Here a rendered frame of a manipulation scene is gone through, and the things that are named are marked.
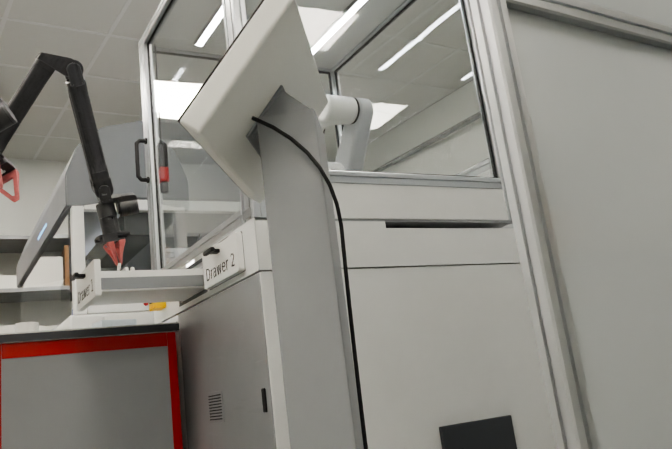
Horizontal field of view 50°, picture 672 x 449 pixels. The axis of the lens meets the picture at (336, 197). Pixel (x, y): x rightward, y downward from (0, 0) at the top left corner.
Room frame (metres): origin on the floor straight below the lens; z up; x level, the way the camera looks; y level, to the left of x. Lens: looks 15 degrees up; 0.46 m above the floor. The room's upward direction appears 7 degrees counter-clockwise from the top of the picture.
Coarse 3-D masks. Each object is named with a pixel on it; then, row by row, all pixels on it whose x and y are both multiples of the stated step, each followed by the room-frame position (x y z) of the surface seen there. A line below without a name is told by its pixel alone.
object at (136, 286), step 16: (112, 272) 2.10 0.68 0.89; (128, 272) 2.13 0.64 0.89; (144, 272) 2.15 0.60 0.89; (160, 272) 2.18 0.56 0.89; (176, 272) 2.20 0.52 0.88; (192, 272) 2.23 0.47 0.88; (112, 288) 2.10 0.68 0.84; (128, 288) 2.12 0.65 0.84; (144, 288) 2.15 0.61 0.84; (160, 288) 2.18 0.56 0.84; (176, 288) 2.20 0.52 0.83; (192, 288) 2.23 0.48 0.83; (96, 304) 2.30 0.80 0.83; (112, 304) 2.34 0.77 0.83
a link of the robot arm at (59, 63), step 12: (36, 60) 1.92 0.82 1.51; (48, 60) 1.91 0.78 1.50; (60, 60) 1.93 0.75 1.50; (72, 60) 1.94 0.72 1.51; (36, 72) 1.92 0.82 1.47; (48, 72) 1.93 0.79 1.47; (60, 72) 1.94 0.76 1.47; (24, 84) 1.93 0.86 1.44; (36, 84) 1.94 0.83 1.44; (24, 96) 1.94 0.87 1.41; (36, 96) 1.96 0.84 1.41; (12, 108) 1.94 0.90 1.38; (24, 108) 1.96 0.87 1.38; (0, 132) 1.96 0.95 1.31; (12, 132) 1.97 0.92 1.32; (0, 144) 1.97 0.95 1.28
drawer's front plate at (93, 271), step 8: (96, 264) 2.06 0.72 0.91; (88, 272) 2.13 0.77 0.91; (96, 272) 2.06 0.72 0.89; (80, 280) 2.25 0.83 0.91; (88, 280) 2.14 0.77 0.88; (96, 280) 2.06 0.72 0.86; (80, 288) 2.25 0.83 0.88; (88, 288) 2.14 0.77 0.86; (96, 288) 2.06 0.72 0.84; (80, 296) 2.25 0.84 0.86; (88, 296) 2.14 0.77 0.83; (96, 296) 2.07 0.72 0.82; (80, 304) 2.26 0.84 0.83; (88, 304) 2.19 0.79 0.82
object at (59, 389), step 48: (0, 336) 2.15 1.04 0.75; (48, 336) 2.22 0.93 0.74; (96, 336) 2.30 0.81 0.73; (144, 336) 2.38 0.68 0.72; (0, 384) 2.16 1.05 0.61; (48, 384) 2.23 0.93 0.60; (96, 384) 2.30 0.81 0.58; (144, 384) 2.38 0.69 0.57; (0, 432) 2.16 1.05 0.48; (48, 432) 2.23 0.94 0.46; (96, 432) 2.30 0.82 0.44; (144, 432) 2.38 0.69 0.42
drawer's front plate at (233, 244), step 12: (228, 240) 2.00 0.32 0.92; (240, 240) 1.96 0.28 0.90; (228, 252) 2.01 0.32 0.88; (240, 252) 1.95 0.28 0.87; (204, 264) 2.19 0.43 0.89; (216, 264) 2.10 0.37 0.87; (228, 264) 2.02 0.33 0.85; (240, 264) 1.95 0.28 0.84; (204, 276) 2.19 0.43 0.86; (216, 276) 2.10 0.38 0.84; (228, 276) 2.02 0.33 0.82
